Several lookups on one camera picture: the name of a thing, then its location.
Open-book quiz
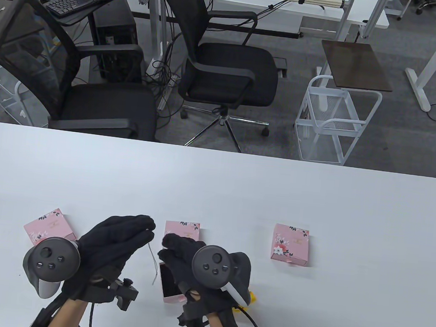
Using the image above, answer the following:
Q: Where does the person's right hand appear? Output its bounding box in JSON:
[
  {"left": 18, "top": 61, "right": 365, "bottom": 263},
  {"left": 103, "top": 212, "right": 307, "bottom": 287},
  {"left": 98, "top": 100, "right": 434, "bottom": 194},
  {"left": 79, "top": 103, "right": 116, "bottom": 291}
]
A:
[{"left": 152, "top": 232, "right": 243, "bottom": 320}]

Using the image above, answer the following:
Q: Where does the person's left hand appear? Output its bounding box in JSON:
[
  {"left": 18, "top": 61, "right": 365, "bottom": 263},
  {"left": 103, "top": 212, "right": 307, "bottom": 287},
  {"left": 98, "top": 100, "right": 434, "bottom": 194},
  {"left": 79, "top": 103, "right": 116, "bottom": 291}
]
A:
[{"left": 60, "top": 208, "right": 157, "bottom": 309}]

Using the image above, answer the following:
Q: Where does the silver chain necklace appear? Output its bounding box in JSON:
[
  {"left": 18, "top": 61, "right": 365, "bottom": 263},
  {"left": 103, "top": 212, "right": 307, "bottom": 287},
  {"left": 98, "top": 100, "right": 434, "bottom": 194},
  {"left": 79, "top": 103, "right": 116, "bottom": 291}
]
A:
[{"left": 144, "top": 242, "right": 162, "bottom": 286}]

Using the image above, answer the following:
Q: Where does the pink tray black lining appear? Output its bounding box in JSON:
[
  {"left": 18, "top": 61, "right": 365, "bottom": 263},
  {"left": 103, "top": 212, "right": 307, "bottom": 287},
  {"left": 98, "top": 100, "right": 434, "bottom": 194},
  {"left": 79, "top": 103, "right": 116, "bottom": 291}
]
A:
[{"left": 155, "top": 262, "right": 189, "bottom": 306}]

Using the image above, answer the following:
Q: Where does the pink floral gift box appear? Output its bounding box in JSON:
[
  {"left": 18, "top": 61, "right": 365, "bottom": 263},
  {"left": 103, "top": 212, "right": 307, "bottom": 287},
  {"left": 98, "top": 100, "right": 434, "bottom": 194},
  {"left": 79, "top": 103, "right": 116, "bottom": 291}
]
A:
[{"left": 22, "top": 205, "right": 79, "bottom": 250}]

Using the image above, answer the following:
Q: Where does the yellow cleaning cloth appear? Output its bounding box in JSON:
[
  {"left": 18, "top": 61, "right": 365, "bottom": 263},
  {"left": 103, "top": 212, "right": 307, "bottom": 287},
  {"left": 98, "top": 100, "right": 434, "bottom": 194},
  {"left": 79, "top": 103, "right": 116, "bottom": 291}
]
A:
[{"left": 233, "top": 289, "right": 258, "bottom": 315}]

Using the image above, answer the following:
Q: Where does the pink floral box sleeve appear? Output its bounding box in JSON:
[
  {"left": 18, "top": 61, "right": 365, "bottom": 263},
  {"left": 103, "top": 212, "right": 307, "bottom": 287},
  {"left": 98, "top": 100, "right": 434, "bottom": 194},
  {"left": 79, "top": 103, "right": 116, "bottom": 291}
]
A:
[{"left": 270, "top": 223, "right": 312, "bottom": 268}]

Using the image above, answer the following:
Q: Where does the person's left forearm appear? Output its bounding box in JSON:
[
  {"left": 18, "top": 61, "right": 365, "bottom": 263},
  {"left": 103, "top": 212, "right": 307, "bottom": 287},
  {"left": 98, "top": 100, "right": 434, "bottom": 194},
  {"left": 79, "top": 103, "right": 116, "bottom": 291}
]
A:
[{"left": 46, "top": 296, "right": 90, "bottom": 327}]

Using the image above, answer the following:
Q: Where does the grey hand controller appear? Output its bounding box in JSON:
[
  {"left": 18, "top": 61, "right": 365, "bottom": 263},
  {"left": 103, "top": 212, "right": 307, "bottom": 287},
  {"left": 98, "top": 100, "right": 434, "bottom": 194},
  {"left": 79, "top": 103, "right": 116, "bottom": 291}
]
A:
[
  {"left": 20, "top": 235, "right": 83, "bottom": 302},
  {"left": 188, "top": 243, "right": 253, "bottom": 306}
]

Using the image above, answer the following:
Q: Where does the black mesh office chair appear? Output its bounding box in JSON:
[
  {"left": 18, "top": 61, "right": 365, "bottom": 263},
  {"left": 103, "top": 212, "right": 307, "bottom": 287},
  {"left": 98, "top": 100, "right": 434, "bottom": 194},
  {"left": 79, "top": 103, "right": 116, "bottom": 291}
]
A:
[{"left": 0, "top": 0, "right": 171, "bottom": 142}]

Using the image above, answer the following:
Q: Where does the black chair chrome base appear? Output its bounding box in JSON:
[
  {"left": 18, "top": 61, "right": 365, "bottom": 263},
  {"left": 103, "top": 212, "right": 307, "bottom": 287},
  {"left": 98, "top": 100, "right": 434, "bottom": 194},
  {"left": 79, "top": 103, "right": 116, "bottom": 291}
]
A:
[{"left": 146, "top": 0, "right": 287, "bottom": 156}]

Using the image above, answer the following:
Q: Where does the black computer tower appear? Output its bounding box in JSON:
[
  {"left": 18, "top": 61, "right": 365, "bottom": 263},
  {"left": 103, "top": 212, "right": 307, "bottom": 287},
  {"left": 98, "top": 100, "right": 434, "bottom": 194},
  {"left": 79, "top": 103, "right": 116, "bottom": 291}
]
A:
[{"left": 86, "top": 0, "right": 151, "bottom": 86}]

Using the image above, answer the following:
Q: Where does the dark brown wooden board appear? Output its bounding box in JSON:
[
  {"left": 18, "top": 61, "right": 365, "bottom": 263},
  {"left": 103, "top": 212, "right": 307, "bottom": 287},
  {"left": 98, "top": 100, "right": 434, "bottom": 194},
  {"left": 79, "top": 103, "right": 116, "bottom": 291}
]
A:
[{"left": 317, "top": 39, "right": 397, "bottom": 93}]

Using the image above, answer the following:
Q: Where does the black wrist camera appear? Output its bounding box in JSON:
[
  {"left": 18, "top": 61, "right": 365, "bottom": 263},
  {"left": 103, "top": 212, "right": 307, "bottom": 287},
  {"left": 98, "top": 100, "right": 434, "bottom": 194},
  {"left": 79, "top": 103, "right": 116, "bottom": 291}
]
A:
[
  {"left": 110, "top": 277, "right": 140, "bottom": 313},
  {"left": 176, "top": 299, "right": 211, "bottom": 327}
]

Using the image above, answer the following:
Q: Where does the tangle of black cables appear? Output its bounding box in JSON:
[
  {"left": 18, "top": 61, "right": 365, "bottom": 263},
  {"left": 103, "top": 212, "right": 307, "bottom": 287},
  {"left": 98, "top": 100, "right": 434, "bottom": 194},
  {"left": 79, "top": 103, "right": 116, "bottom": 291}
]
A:
[{"left": 141, "top": 18, "right": 189, "bottom": 129}]

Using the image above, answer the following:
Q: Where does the white wire cart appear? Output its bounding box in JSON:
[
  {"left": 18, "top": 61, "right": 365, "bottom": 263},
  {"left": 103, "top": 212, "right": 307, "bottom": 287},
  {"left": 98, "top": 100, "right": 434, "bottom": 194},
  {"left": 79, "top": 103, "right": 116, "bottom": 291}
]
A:
[
  {"left": 291, "top": 73, "right": 384, "bottom": 169},
  {"left": 0, "top": 50, "right": 40, "bottom": 127}
]

